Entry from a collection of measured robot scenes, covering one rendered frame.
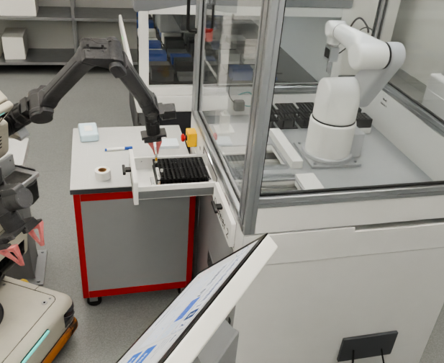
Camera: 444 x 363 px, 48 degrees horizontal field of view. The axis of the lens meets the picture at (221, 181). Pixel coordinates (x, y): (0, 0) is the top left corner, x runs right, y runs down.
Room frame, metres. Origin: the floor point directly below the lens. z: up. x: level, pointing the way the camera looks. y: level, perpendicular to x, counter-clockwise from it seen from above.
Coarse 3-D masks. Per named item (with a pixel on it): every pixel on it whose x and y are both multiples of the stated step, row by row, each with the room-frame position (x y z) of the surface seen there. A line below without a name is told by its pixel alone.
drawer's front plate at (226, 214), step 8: (216, 184) 1.69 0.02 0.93; (216, 192) 1.67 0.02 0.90; (224, 200) 1.58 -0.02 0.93; (224, 208) 1.54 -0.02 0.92; (224, 216) 1.53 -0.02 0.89; (232, 216) 1.48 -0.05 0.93; (232, 224) 1.44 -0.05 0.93; (224, 232) 1.51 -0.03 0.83; (232, 232) 1.44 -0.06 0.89; (232, 240) 1.44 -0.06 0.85
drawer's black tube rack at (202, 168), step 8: (160, 160) 1.90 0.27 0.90; (168, 160) 1.90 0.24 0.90; (176, 160) 1.91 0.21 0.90; (184, 160) 1.93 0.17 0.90; (200, 160) 1.93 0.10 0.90; (160, 168) 1.84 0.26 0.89; (168, 168) 1.84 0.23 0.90; (176, 168) 1.84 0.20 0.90; (184, 168) 1.85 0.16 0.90; (192, 168) 1.86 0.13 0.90; (200, 168) 1.87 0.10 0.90; (160, 176) 1.76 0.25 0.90; (168, 176) 1.77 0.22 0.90; (176, 176) 1.82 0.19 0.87; (184, 176) 1.78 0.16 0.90; (192, 176) 1.78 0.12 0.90; (200, 176) 1.79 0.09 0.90; (208, 176) 1.79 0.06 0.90
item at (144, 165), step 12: (144, 156) 1.93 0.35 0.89; (168, 156) 1.95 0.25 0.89; (180, 156) 1.96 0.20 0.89; (192, 156) 1.98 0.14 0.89; (204, 156) 1.99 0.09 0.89; (144, 168) 1.92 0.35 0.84; (144, 180) 1.82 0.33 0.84; (144, 192) 1.68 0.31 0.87; (156, 192) 1.69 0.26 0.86; (168, 192) 1.71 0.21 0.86; (180, 192) 1.72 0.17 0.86; (192, 192) 1.73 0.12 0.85; (204, 192) 1.75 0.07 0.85
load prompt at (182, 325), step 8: (240, 256) 0.98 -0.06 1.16; (232, 264) 0.95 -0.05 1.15; (224, 272) 0.93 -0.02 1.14; (216, 280) 0.91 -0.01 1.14; (216, 288) 0.85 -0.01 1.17; (208, 296) 0.83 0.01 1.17; (200, 304) 0.81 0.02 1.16; (192, 312) 0.79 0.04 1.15; (184, 320) 0.77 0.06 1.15; (176, 328) 0.74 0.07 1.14
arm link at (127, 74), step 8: (112, 64) 1.47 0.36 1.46; (120, 64) 1.48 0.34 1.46; (128, 64) 1.55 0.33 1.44; (112, 72) 1.49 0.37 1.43; (120, 72) 1.50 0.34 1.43; (128, 72) 1.56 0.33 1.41; (136, 72) 1.62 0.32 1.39; (128, 80) 1.59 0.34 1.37; (136, 80) 1.60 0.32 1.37; (128, 88) 1.62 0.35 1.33; (136, 88) 1.63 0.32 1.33; (144, 88) 1.66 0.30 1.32; (136, 96) 1.66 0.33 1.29; (144, 96) 1.68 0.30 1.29; (152, 96) 1.73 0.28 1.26; (144, 104) 1.71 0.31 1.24; (152, 104) 1.71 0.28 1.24; (144, 112) 1.74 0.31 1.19
